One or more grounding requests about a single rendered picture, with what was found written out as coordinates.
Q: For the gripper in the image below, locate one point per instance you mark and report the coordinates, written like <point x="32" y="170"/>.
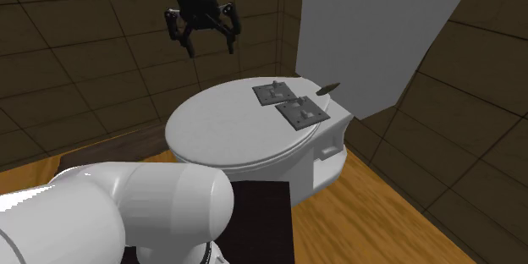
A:
<point x="196" y="1"/>

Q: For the grey switch plate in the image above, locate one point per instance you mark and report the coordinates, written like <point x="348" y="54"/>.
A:
<point x="284" y="89"/>
<point x="317" y="112"/>

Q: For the white toilet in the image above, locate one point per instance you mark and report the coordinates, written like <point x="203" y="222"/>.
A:
<point x="231" y="127"/>

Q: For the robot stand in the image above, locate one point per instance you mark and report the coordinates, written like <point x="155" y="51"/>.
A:
<point x="260" y="222"/>

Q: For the small dark pointed object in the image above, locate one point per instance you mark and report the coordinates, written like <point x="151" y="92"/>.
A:
<point x="328" y="88"/>

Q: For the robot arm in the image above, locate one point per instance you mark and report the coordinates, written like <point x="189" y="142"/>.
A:
<point x="165" y="205"/>

